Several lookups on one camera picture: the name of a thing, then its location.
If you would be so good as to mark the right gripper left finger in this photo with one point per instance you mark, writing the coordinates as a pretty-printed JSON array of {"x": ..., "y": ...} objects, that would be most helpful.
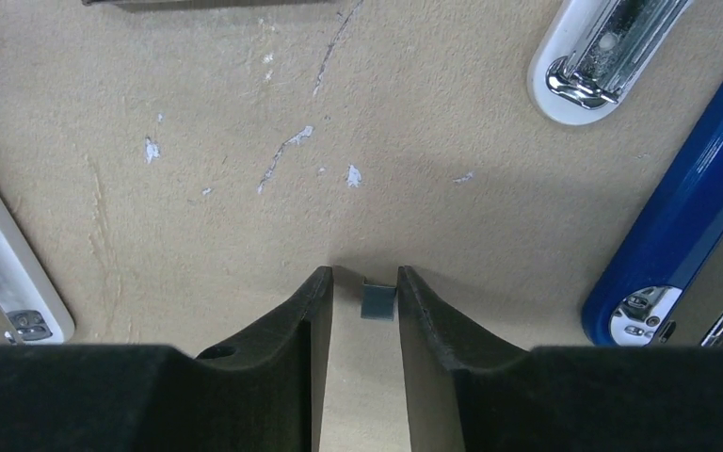
[{"x": 262, "y": 389}]

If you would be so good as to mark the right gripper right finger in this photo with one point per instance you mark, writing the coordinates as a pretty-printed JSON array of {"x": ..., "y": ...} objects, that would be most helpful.
[{"x": 469, "y": 390}]

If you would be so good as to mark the small staple strip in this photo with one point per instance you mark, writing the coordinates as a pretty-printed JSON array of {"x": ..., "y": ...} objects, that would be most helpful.
[{"x": 377, "y": 301}]

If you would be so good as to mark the blue lighter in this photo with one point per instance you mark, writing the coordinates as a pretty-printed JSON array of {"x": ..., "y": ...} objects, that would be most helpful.
[{"x": 671, "y": 239}]

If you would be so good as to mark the pink white eraser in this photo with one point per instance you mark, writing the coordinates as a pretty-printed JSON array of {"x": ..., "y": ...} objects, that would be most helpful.
[{"x": 593, "y": 53}]

